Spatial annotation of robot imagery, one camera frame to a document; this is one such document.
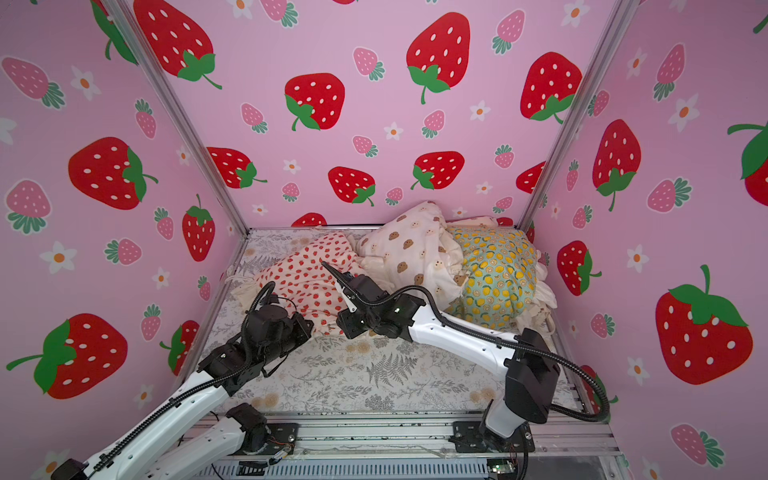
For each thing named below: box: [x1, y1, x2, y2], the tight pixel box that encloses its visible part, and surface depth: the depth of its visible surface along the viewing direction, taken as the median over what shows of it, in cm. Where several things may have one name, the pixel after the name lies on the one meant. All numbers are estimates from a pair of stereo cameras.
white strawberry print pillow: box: [231, 232, 364, 337], surface depth 99 cm
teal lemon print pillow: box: [444, 226, 538, 330], surface depth 83 cm
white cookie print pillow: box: [354, 201, 469, 311], surface depth 92 cm
